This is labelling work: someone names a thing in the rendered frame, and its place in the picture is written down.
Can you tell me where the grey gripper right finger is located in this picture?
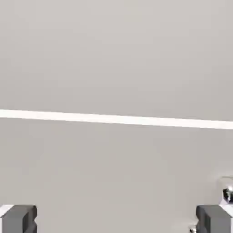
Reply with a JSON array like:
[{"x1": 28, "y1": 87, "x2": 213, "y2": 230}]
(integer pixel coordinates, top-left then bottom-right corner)
[{"x1": 195, "y1": 203, "x2": 233, "y2": 233}]

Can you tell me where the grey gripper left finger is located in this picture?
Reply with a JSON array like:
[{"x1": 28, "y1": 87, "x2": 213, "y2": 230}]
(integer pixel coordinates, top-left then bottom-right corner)
[{"x1": 0, "y1": 204, "x2": 38, "y2": 233}]

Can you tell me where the grey cabinet door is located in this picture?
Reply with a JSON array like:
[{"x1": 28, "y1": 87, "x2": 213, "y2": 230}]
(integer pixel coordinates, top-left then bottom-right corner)
[
  {"x1": 0, "y1": 0, "x2": 233, "y2": 122},
  {"x1": 0, "y1": 117, "x2": 233, "y2": 233}
]

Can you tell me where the grey painted cabinet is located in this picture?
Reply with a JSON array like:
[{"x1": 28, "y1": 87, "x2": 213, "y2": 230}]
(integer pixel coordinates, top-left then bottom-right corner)
[{"x1": 0, "y1": 0, "x2": 233, "y2": 233}]

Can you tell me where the shiny curved metal handle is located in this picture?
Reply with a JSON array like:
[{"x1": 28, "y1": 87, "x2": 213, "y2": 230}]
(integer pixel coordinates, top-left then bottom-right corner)
[{"x1": 188, "y1": 176, "x2": 233, "y2": 233}]

